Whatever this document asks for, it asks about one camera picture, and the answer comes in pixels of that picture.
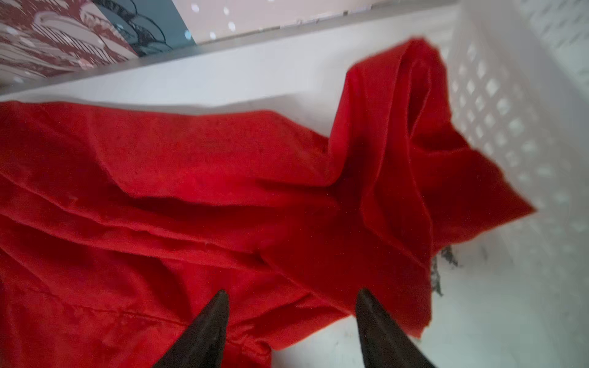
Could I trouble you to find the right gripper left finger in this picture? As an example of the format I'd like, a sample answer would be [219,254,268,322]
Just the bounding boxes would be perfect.
[153,290,229,368]

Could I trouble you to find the red shorts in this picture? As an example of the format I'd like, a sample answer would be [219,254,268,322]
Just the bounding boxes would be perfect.
[1,39,534,367]

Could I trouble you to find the white plastic basket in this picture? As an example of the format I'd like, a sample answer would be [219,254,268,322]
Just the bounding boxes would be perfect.
[436,0,589,368]

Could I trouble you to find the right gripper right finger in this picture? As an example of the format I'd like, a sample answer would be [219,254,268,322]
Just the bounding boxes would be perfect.
[356,288,434,368]

